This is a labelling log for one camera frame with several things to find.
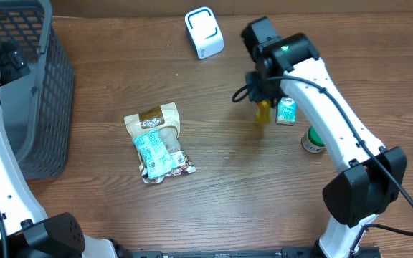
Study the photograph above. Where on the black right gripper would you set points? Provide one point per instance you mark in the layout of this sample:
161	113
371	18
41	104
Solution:
257	94

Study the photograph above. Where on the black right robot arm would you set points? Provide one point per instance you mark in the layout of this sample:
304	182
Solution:
368	175

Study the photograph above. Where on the small Kleenex tissue pack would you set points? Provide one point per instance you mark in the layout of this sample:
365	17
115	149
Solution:
286	111

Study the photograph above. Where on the grey plastic mesh basket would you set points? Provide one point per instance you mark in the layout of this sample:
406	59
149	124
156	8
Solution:
37	107

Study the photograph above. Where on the clear brown snack bag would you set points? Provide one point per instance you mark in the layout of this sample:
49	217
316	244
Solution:
164	118

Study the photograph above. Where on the white red snack packet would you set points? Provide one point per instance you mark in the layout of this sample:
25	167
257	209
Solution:
184	166

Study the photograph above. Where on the yellow oil bottle silver cap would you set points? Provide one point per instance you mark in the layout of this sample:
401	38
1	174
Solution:
263	112

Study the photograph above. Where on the green lid white jar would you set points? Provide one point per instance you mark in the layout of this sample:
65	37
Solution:
312	142

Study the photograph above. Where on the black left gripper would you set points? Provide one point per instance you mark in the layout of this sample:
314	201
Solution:
13	65

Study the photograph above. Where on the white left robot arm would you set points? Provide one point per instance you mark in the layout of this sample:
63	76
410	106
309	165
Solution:
25	228

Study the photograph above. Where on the white barcode scanner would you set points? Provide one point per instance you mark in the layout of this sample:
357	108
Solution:
203	32

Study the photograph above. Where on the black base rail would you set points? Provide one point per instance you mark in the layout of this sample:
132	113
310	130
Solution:
228	253

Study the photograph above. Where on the teal large tissue pack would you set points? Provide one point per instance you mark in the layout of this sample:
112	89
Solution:
155	155

